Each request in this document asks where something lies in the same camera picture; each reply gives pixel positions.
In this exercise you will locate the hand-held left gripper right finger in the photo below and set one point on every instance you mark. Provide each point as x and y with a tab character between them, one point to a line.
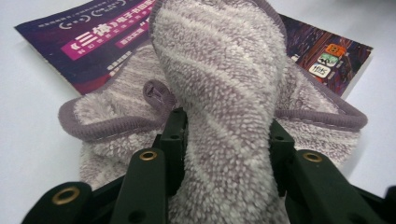
281	155

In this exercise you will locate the purple striped towel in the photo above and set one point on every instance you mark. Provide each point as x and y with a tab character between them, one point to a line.
224	93

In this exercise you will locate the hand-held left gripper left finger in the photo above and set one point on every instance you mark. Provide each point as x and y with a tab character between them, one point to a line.
174	149

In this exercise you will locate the glossy magazine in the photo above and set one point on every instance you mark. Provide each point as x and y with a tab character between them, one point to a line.
93	40

